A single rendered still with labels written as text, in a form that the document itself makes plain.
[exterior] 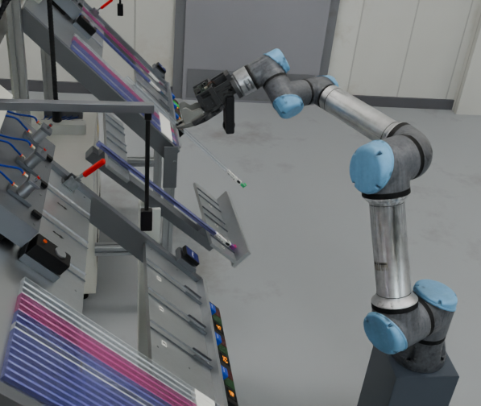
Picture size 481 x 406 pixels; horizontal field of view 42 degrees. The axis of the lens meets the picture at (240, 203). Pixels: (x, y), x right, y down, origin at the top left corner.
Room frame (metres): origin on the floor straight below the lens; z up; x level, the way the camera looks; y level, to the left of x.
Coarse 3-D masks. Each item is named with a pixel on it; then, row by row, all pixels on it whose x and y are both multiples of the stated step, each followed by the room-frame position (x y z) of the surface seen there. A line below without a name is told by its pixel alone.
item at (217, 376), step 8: (200, 280) 1.32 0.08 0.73; (200, 288) 1.29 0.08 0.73; (208, 296) 1.26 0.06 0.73; (208, 304) 1.22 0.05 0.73; (208, 312) 1.19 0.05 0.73; (208, 320) 1.17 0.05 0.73; (208, 328) 1.14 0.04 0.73; (208, 336) 1.12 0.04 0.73; (208, 344) 1.09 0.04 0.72; (216, 344) 1.09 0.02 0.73; (208, 352) 1.07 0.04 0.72; (216, 352) 1.06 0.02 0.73; (216, 360) 1.03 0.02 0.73; (216, 368) 1.01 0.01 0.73; (216, 376) 0.99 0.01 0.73; (216, 384) 0.97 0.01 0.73; (216, 392) 0.95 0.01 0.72; (224, 392) 0.95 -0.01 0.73; (216, 400) 0.93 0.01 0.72; (224, 400) 0.92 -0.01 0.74
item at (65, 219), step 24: (48, 192) 1.15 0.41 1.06; (48, 216) 1.07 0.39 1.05; (72, 216) 1.14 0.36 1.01; (72, 240) 1.06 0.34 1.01; (0, 264) 0.83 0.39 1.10; (24, 264) 0.88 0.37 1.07; (72, 264) 0.98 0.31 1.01; (0, 288) 0.78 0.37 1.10; (48, 288) 0.87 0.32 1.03; (72, 288) 0.92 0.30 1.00; (0, 312) 0.73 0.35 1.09; (0, 336) 0.69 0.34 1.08; (0, 360) 0.65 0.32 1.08
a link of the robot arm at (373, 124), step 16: (320, 80) 1.73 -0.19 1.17; (320, 96) 1.68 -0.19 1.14; (336, 96) 1.65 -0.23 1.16; (352, 96) 1.65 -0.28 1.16; (336, 112) 1.63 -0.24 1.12; (352, 112) 1.59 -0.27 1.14; (368, 112) 1.57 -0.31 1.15; (368, 128) 1.53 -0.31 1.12; (384, 128) 1.50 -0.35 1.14; (400, 128) 1.47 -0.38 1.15; (416, 128) 1.48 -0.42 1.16
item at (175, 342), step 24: (144, 264) 1.21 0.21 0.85; (168, 264) 1.29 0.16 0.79; (168, 288) 1.19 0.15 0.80; (192, 288) 1.28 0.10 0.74; (168, 312) 1.10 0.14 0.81; (192, 312) 1.17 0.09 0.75; (168, 336) 1.01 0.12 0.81; (192, 336) 1.08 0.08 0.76; (168, 360) 0.94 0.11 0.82; (192, 360) 1.00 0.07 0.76; (192, 384) 0.92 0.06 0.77
